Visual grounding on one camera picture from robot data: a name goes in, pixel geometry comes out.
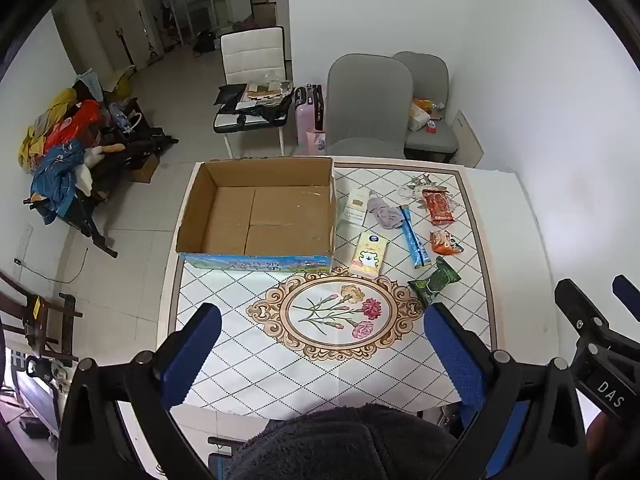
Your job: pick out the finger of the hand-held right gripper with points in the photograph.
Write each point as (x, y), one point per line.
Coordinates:
(629, 296)
(575, 302)

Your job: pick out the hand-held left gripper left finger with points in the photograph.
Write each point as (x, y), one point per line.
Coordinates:
(192, 355)

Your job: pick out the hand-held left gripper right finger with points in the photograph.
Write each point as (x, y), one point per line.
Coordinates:
(455, 355)

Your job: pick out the green snack packet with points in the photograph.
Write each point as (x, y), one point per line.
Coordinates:
(434, 282)

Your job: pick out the orange snack packet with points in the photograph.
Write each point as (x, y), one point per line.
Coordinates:
(445, 242)

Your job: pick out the long blue snack packet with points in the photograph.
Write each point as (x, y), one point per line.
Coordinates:
(414, 237)

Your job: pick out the yellow tissue pack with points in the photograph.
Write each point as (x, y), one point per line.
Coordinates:
(369, 255)

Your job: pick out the red snack packet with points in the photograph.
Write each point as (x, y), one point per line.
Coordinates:
(440, 206)

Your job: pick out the purple cloth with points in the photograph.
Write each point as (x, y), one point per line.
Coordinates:
(386, 214)

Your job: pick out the white tissue pack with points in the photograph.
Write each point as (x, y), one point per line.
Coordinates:
(352, 210)

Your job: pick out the diamond pattern floral tablecloth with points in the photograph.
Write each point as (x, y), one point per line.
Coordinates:
(310, 370)

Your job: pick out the dark fleece garment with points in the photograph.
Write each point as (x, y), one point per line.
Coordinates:
(340, 442)

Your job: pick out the dark wooden chair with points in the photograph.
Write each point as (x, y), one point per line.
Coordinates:
(45, 320)

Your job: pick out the small brown cardboard box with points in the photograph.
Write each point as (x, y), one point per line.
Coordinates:
(145, 167)

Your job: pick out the beige flat board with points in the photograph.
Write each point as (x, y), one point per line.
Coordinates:
(470, 140)

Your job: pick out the black folding rack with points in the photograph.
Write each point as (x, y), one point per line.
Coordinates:
(135, 145)

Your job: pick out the small red box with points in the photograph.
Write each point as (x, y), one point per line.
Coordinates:
(433, 127)

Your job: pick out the pile of colourful clothes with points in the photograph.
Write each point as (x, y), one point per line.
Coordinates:
(57, 160)

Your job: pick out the white plastic bag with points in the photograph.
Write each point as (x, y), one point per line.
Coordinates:
(418, 117)

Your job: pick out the pink paper bag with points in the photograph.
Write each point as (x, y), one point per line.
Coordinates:
(316, 142)

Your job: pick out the black laptop bag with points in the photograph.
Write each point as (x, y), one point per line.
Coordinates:
(231, 97)

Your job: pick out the large grey chair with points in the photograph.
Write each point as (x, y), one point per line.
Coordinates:
(367, 100)

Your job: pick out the pink suitcase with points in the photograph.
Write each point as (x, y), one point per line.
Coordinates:
(307, 110)

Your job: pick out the small grey chair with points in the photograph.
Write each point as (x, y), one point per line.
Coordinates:
(430, 72)

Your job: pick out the yellow bag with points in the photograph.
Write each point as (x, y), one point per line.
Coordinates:
(124, 89)

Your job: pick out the stack of papers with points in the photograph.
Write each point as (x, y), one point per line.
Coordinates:
(267, 90)

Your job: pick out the white padded chair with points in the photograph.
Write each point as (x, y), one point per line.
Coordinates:
(252, 52)

